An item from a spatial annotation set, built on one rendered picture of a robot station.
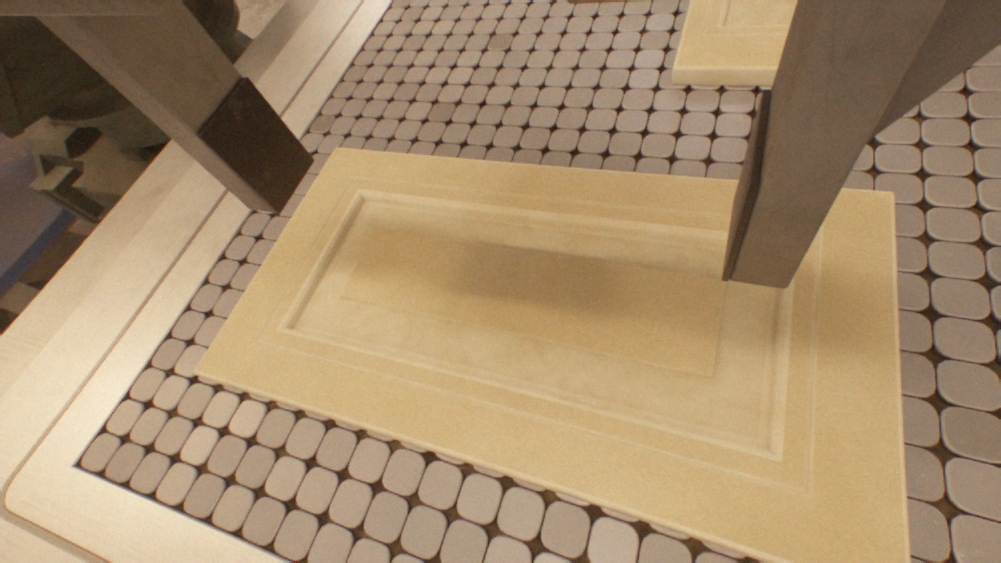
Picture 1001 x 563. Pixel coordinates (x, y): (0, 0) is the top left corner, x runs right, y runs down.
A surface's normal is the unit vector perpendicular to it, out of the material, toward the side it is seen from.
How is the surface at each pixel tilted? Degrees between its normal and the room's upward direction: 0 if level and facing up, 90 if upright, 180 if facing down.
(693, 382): 12
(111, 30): 90
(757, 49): 0
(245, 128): 90
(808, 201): 90
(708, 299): 0
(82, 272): 0
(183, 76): 90
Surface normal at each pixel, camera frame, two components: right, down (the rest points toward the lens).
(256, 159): 0.93, 0.16
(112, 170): -0.22, -0.50
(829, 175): -0.31, 0.85
